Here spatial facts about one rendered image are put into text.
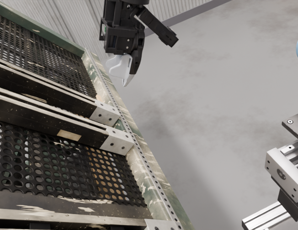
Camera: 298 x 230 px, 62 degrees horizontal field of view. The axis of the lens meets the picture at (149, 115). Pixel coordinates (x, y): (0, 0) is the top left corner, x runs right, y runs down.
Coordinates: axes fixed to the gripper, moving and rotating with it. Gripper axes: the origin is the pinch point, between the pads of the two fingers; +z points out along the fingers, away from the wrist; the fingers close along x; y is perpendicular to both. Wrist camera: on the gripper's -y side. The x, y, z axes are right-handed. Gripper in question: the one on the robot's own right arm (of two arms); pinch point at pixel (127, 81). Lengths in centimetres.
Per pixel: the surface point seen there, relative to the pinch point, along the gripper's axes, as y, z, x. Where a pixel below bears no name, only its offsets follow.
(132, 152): -12.3, 40.2, -13.7
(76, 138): 9.5, 31.4, -15.0
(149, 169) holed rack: -15.7, 39.7, -3.5
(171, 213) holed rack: -16.5, 39.3, 15.2
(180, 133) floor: -90, 102, -87
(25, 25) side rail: 27, 26, -111
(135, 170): -11.6, 41.9, -5.9
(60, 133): 14.7, 28.6, -14.8
